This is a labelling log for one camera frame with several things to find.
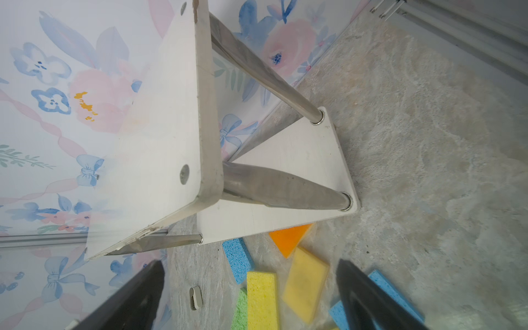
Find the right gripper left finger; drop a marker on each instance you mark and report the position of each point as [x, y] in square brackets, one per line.
[133, 306]

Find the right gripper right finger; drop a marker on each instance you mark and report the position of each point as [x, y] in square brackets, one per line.
[367, 305]

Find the pale yellow orange-backed sponge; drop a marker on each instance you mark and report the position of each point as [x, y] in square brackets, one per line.
[305, 284]

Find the orange sponge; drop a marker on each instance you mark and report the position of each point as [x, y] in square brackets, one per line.
[287, 240]

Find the yellow cellulose sponge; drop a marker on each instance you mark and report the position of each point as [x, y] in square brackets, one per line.
[263, 310]

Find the blue sponge near shelf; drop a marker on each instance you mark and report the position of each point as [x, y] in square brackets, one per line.
[239, 259]

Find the white two-tier shelf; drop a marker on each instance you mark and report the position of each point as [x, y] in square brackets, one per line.
[164, 183]

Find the blue sponge right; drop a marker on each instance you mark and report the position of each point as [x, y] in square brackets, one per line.
[337, 311]

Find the green sponge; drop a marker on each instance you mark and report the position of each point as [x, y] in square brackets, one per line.
[239, 320]

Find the right corner metal post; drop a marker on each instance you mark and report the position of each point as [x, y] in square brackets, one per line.
[27, 241]

